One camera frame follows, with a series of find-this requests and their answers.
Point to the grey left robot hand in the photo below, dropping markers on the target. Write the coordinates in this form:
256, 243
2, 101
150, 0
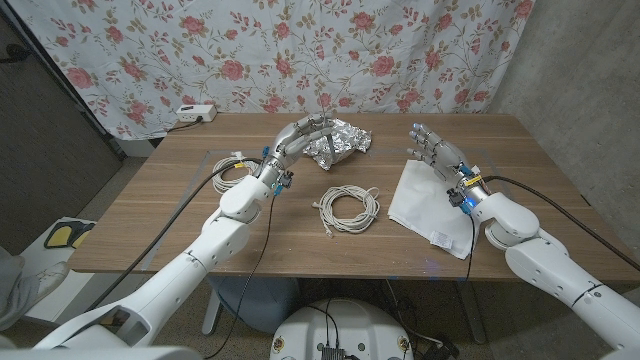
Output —
290, 142

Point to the blue grey stool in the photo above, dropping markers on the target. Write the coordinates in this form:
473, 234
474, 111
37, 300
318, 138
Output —
255, 300

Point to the crumpled aluminum foil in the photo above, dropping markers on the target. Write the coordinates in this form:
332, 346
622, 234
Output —
350, 140

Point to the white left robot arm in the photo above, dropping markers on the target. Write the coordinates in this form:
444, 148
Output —
200, 260

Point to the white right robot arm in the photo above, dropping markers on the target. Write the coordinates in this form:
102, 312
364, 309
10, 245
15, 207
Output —
550, 265

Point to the person in grey clothes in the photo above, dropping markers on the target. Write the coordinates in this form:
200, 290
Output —
20, 290

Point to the white towel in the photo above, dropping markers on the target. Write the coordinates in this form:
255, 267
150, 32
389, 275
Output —
420, 210

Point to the white floor board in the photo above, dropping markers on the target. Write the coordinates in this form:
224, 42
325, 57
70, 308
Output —
32, 252

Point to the white power strip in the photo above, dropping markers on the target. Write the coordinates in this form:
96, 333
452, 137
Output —
197, 113

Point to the black adapter on floor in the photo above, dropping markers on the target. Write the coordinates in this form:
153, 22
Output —
442, 349

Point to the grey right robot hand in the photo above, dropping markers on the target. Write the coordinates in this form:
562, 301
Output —
442, 152

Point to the floral print backdrop curtain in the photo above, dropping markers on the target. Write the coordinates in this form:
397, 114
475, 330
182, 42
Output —
300, 60

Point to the grey table leg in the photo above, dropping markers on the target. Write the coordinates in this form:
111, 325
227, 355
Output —
472, 315

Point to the white table leg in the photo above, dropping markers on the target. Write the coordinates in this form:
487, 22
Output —
211, 312

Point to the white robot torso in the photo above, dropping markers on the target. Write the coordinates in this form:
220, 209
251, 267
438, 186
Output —
350, 325

